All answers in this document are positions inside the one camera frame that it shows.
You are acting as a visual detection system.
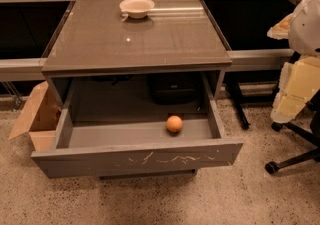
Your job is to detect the open grey top drawer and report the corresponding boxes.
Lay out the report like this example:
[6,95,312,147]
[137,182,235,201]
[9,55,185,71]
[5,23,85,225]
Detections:
[30,72,244,179]

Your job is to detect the black box behind cabinet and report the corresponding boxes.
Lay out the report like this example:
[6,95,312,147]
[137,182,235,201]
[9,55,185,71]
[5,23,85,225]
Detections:
[147,73,202,105]

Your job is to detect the brown cardboard box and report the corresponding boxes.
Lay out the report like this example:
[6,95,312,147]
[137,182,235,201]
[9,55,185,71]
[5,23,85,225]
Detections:
[9,81,60,151]

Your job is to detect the grey drawer cabinet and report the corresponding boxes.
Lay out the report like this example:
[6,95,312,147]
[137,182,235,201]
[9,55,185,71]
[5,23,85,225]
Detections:
[41,0,233,181]

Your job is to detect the black office chair base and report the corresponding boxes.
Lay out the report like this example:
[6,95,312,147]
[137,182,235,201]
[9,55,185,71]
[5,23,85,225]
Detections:
[264,88,320,175]

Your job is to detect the black table stand leg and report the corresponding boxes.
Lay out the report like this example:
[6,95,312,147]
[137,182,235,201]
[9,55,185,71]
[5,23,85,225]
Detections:
[226,81,249,130]

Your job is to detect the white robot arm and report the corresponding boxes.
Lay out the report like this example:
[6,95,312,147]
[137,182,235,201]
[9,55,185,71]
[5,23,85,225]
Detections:
[268,0,320,123]

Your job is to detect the white ceramic bowl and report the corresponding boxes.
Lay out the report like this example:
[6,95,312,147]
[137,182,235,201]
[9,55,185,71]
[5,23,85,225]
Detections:
[119,0,155,19]

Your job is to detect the orange fruit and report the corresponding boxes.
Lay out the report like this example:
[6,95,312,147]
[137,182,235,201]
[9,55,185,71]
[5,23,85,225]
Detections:
[166,115,183,133]

